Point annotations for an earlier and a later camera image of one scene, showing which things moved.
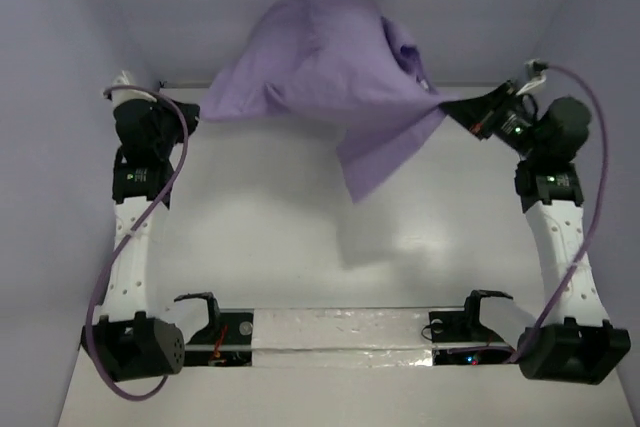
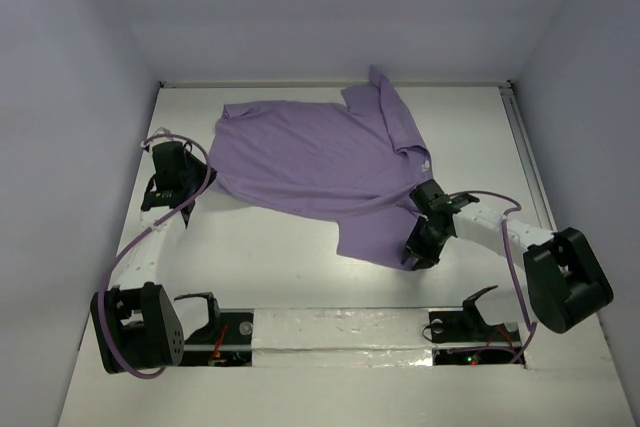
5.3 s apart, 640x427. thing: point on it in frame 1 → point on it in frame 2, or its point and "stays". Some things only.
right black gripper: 484,115 → 420,245
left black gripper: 191,113 → 191,159
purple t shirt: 335,61 → 359,164
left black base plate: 226,342 stays
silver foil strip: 342,338 stays
